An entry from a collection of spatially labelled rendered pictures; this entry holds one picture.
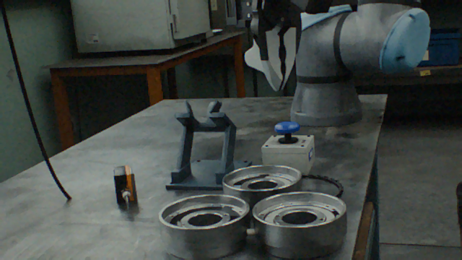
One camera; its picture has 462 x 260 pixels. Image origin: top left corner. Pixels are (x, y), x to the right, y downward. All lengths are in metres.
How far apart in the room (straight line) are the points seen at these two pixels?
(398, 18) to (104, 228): 0.64
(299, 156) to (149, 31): 2.18
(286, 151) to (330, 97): 0.32
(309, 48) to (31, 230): 0.64
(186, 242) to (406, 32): 0.61
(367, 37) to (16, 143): 2.13
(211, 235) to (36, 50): 2.54
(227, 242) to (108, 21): 2.52
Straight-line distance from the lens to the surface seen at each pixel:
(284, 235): 0.63
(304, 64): 1.20
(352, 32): 1.13
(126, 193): 0.82
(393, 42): 1.09
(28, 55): 3.06
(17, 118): 2.97
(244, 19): 0.86
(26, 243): 0.78
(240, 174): 0.82
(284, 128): 0.90
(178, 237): 0.65
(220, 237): 0.64
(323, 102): 1.19
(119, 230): 0.77
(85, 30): 3.16
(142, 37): 3.02
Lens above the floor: 1.09
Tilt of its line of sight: 14 degrees down
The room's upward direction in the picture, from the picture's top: 5 degrees counter-clockwise
